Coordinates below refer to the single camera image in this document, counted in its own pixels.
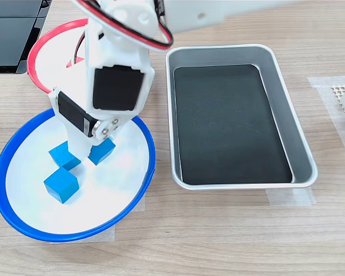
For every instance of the black electronic device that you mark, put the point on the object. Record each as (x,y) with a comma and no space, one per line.
(8,37)

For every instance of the blue-rimmed white plate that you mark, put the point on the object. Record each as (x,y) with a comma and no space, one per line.
(109,187)

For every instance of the red-rimmed white plate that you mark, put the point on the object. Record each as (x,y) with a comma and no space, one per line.
(54,57)

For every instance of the pale perforated base plate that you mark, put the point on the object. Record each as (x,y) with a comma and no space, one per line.
(337,92)

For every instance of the translucent tape piece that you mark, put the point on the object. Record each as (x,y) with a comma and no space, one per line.
(290,197)
(140,204)
(327,95)

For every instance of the black mat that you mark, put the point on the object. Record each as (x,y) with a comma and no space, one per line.
(230,123)

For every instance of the steel tray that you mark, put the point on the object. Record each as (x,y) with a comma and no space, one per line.
(302,161)

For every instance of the blue cube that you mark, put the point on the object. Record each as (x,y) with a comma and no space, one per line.
(102,153)
(62,156)
(61,185)

